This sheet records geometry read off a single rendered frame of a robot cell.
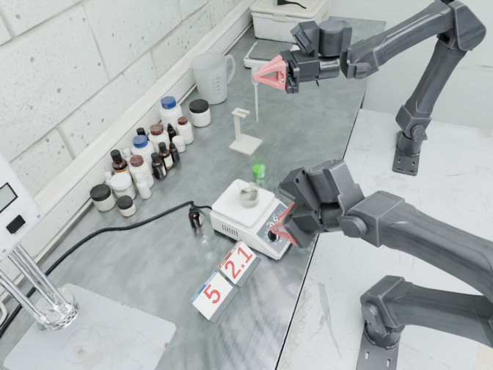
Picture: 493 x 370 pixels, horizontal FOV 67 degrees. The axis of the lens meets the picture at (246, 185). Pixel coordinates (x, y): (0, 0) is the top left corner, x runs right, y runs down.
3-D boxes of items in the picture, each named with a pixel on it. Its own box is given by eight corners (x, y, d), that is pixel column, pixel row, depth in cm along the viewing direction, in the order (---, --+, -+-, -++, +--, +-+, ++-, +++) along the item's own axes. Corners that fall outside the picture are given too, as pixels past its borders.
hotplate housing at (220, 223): (303, 227, 97) (304, 206, 91) (278, 263, 89) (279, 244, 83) (232, 195, 106) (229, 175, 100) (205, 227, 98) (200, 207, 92)
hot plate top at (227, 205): (276, 196, 94) (276, 194, 93) (251, 229, 87) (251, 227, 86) (237, 180, 99) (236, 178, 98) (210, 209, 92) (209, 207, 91)
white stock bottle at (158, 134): (156, 163, 117) (148, 136, 109) (152, 152, 121) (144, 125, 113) (174, 157, 119) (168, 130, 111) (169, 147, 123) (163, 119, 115)
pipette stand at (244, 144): (263, 142, 122) (261, 109, 113) (250, 156, 117) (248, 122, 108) (241, 135, 125) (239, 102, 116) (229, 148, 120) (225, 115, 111)
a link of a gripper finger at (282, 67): (254, 68, 84) (294, 63, 85) (249, 54, 89) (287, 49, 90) (255, 95, 89) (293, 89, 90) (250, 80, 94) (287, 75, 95)
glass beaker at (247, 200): (238, 196, 94) (235, 172, 88) (259, 194, 94) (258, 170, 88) (239, 214, 90) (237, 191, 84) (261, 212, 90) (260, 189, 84)
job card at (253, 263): (261, 259, 90) (261, 249, 87) (240, 288, 85) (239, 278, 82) (240, 248, 93) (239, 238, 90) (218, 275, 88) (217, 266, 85)
